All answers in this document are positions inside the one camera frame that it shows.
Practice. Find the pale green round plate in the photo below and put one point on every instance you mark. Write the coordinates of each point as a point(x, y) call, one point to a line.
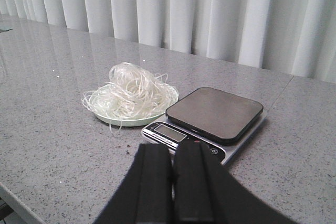
point(113, 105)

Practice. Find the white pleated curtain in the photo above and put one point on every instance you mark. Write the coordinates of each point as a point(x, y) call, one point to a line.
point(292, 36)

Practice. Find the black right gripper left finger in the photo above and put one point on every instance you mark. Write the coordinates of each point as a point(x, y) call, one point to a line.
point(145, 194)

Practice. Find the white translucent vermicelli bundle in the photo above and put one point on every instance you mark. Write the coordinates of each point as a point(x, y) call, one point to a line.
point(133, 78)

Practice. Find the black silver kitchen scale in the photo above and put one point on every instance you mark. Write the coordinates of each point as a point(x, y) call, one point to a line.
point(221, 120)

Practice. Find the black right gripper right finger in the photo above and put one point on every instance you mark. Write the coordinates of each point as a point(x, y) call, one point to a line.
point(205, 192)

